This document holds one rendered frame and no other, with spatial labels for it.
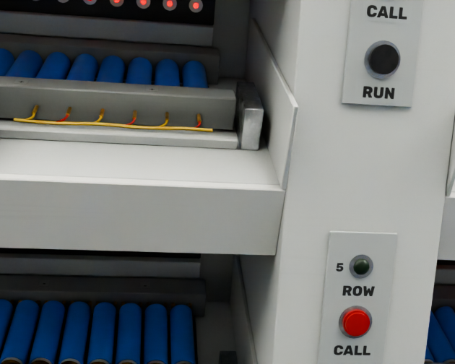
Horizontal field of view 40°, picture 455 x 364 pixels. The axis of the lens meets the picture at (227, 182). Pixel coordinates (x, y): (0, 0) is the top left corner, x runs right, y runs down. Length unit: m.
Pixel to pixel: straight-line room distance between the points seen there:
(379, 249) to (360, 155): 0.06
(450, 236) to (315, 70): 0.13
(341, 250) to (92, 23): 0.27
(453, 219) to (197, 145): 0.16
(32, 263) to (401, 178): 0.31
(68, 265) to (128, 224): 0.19
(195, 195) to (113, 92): 0.10
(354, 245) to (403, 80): 0.10
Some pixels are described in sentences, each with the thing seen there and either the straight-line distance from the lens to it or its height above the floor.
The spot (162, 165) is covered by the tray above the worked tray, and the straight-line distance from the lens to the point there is 0.37.
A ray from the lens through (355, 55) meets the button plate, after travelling 0.35.
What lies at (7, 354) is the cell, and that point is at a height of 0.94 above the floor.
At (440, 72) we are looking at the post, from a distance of 0.37.
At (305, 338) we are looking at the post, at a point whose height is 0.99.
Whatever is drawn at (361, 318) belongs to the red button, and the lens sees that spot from 0.38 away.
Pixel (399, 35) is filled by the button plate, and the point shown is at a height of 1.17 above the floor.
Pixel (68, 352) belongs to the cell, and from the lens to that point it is 0.48.
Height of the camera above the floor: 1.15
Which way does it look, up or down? 10 degrees down
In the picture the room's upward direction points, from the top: 4 degrees clockwise
